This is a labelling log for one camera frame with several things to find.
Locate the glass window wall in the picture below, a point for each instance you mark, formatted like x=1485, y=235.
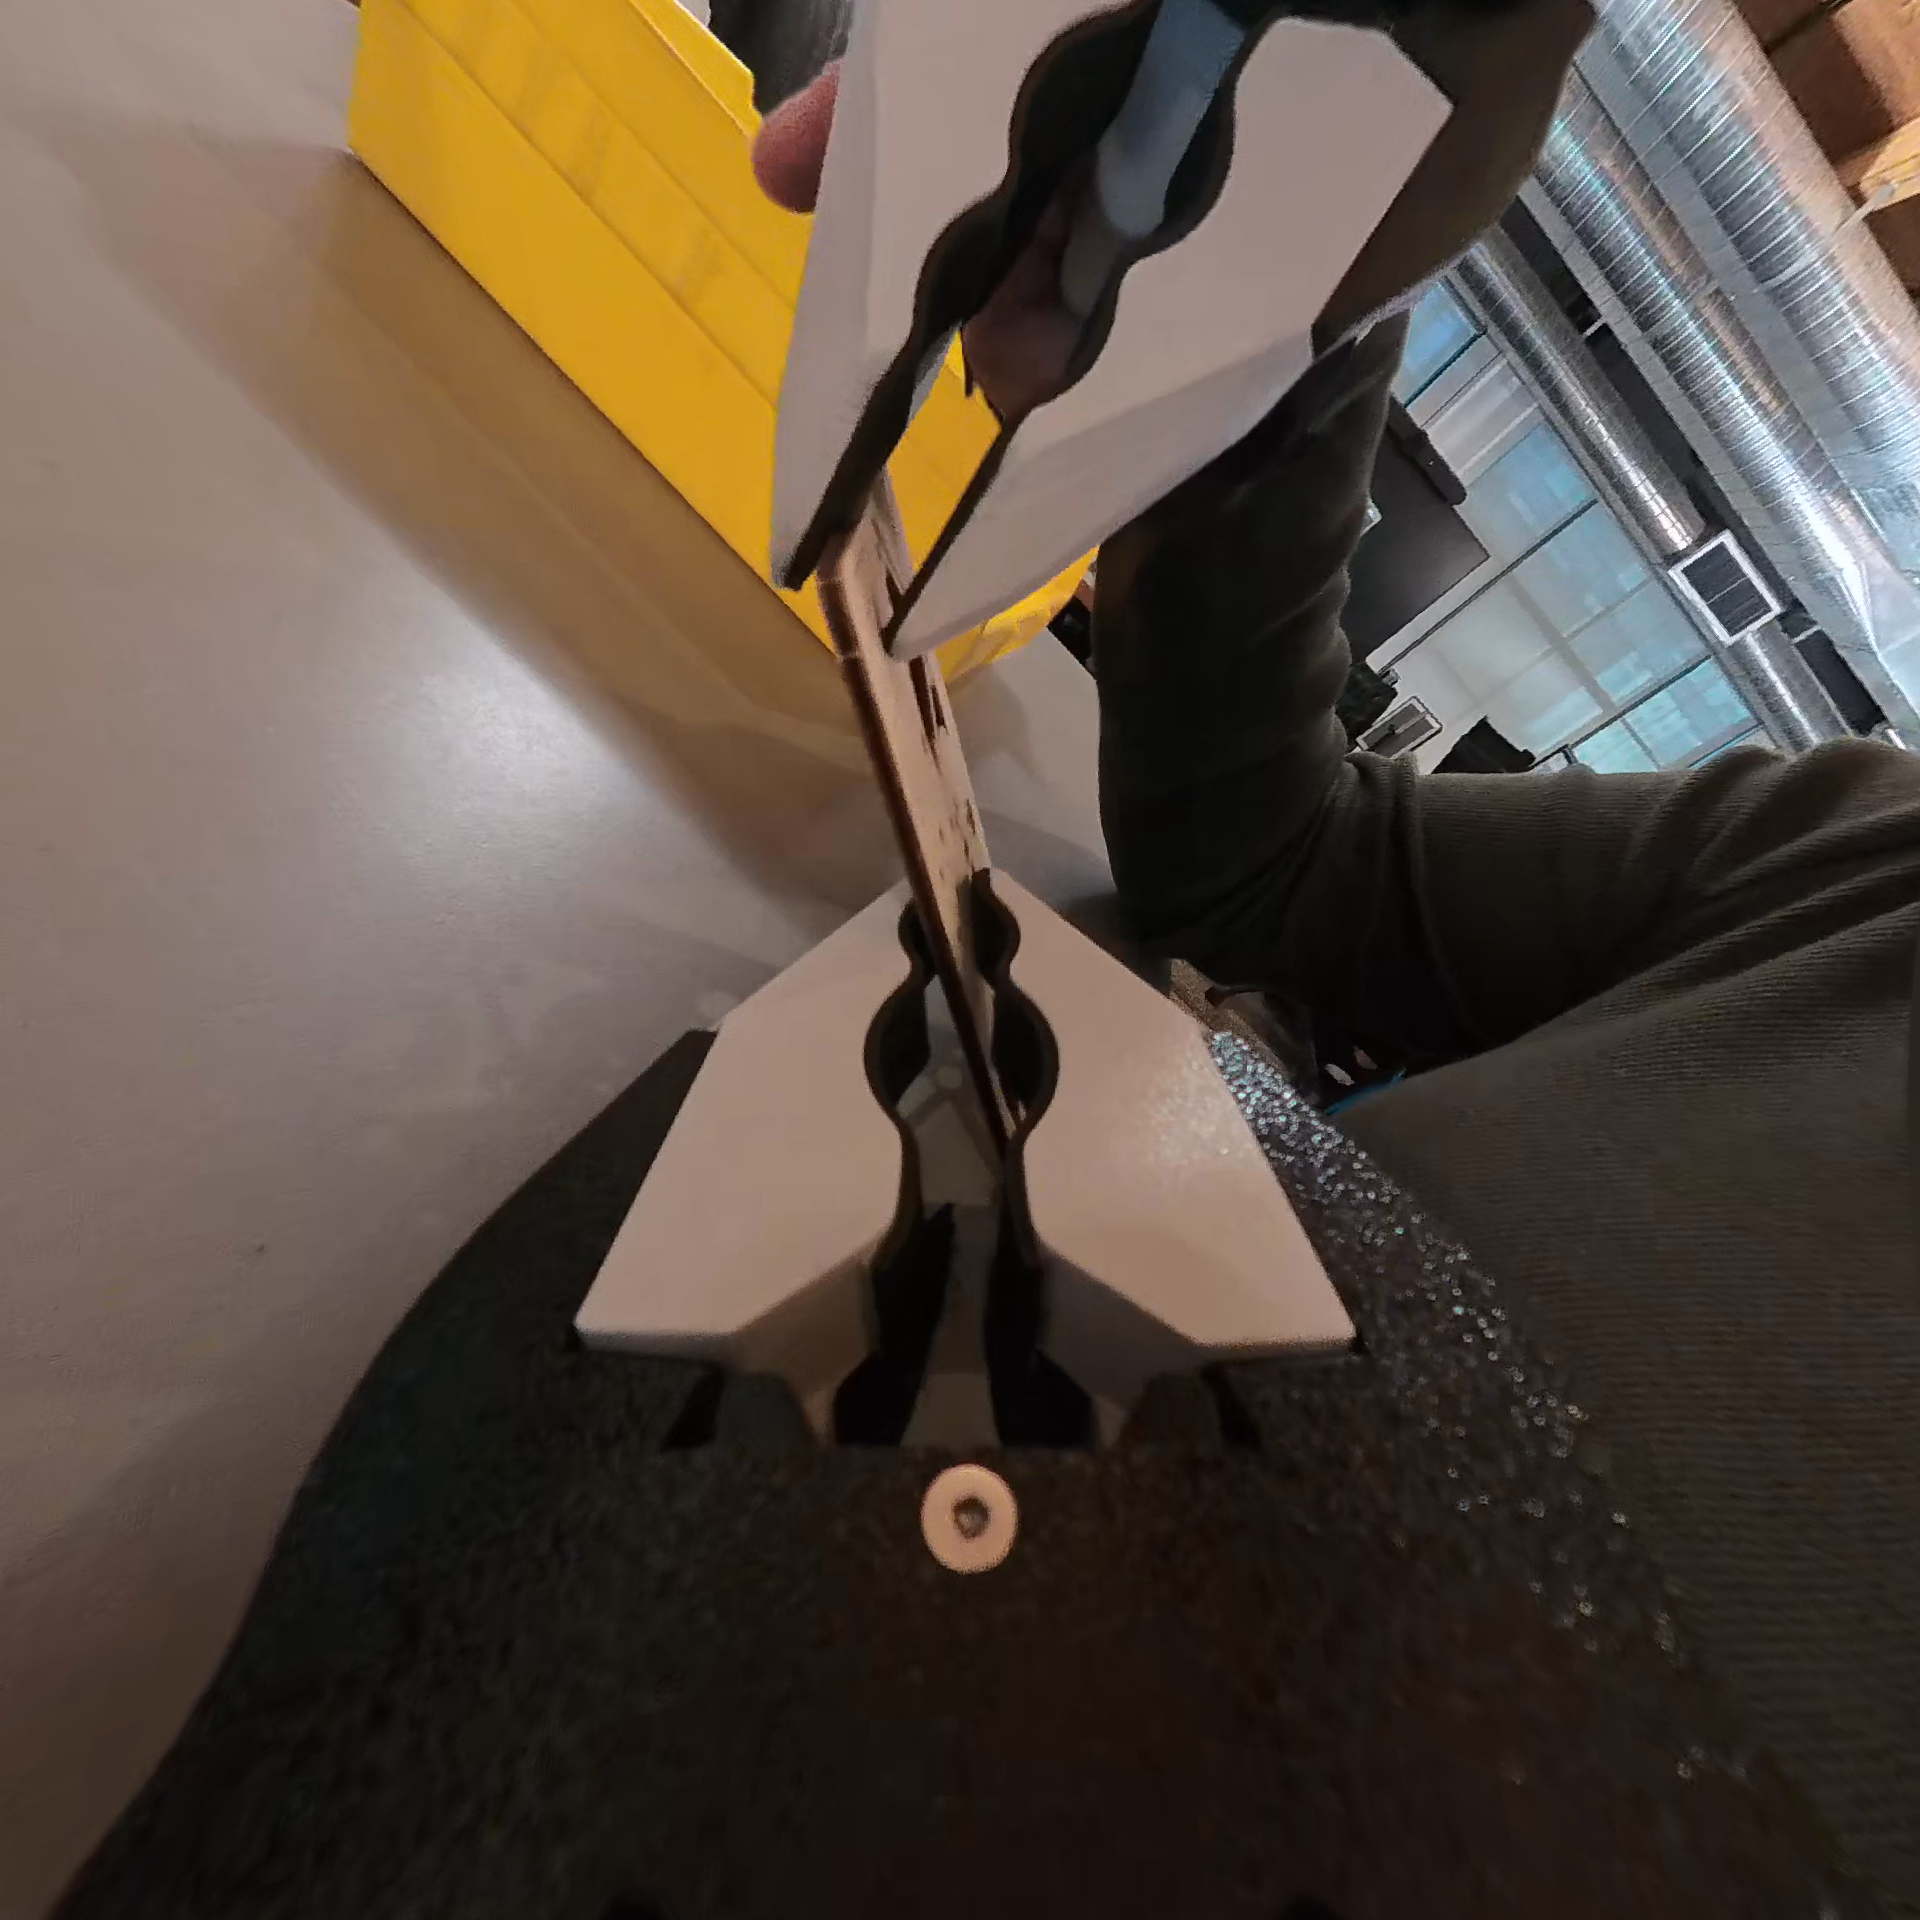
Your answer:
x=1557, y=631

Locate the wooden model parts sheet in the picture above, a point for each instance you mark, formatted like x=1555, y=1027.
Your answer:
x=930, y=766

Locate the narrow silver ventilation duct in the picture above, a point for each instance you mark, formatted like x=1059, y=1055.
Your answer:
x=1649, y=510

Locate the person's dark green clothing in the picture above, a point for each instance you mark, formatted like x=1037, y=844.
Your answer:
x=1649, y=1124

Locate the person's right forearm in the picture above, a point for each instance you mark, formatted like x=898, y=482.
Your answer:
x=1227, y=718

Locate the yellow plastic bin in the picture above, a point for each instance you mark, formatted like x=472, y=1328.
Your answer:
x=599, y=254

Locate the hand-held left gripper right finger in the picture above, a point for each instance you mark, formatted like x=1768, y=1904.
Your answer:
x=1170, y=1186

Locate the black computer monitor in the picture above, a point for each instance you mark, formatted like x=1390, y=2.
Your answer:
x=1417, y=524

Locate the person's right hand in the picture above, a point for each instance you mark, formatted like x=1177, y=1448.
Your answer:
x=793, y=142

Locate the white air vent grille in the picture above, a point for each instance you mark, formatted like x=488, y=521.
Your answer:
x=1727, y=590

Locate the cardboard box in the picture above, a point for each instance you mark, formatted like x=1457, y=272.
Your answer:
x=1851, y=65

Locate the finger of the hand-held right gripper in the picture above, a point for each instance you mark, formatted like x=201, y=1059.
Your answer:
x=868, y=226
x=1273, y=226

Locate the wide silver ventilation duct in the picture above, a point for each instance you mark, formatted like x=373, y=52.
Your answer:
x=1771, y=302

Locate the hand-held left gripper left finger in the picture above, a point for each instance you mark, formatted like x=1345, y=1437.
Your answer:
x=747, y=1186

